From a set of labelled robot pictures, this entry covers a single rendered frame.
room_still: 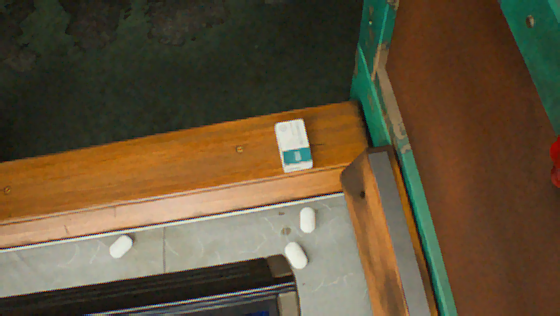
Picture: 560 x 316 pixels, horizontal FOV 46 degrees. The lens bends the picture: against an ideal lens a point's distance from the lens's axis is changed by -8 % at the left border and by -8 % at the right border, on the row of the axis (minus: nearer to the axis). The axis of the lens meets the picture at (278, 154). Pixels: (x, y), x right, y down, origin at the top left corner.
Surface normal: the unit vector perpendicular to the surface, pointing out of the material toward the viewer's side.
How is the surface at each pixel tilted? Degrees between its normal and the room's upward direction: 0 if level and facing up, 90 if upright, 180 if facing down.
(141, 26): 0
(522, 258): 90
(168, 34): 0
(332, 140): 0
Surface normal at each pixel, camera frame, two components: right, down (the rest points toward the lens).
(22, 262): 0.00, -0.45
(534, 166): -0.98, 0.17
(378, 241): -0.90, -0.02
